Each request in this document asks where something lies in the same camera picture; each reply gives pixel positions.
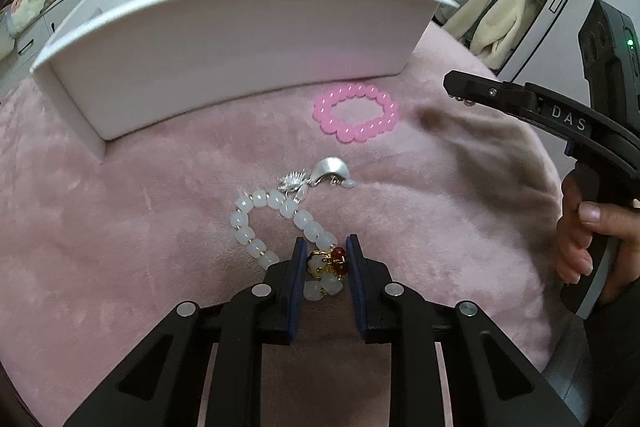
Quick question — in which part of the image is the white bead charm bracelet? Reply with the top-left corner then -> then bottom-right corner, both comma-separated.
228,186 -> 352,303

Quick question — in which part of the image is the silver moon star brooch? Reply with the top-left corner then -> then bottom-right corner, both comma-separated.
278,156 -> 356,194

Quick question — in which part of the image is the pink bead bracelet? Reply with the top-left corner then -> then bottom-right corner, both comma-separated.
312,82 -> 402,144

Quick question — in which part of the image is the person's right hand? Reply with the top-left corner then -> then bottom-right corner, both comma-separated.
556,172 -> 640,303

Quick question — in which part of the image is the cream fleece coat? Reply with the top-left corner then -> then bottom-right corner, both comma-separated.
470,0 -> 539,70

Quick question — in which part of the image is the pink plush blanket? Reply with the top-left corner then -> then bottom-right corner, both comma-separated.
1,26 -> 561,426

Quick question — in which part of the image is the white storage box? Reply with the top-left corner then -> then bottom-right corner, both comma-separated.
30,0 -> 450,157

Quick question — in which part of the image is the white drawer cabinet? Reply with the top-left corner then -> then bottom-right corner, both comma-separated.
1,0 -> 80,98

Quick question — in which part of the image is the black tracker camera box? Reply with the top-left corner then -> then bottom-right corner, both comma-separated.
578,0 -> 640,136

